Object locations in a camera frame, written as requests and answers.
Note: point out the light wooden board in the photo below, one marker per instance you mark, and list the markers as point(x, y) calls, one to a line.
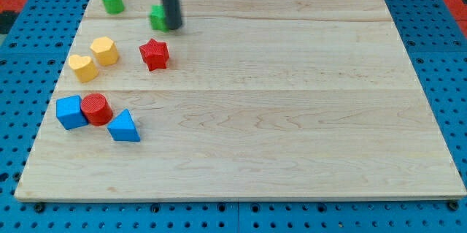
point(261, 101)

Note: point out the red star block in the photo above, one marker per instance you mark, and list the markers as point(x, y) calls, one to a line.
point(155, 54)

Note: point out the yellow hexagon block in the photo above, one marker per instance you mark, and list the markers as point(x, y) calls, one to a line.
point(105, 51)

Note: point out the yellow heart block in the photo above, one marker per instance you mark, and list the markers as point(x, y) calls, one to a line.
point(83, 68)

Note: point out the green cylinder block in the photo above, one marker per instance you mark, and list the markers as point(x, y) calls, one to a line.
point(113, 7)

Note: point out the green block behind tool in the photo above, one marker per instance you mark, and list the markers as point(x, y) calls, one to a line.
point(157, 18)

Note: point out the red cylinder block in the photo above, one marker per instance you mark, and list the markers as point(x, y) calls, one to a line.
point(96, 109)

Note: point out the blue triangle block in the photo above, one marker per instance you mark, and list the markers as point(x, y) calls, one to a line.
point(123, 128)

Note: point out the blue cube block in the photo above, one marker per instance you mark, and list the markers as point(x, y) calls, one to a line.
point(69, 113)

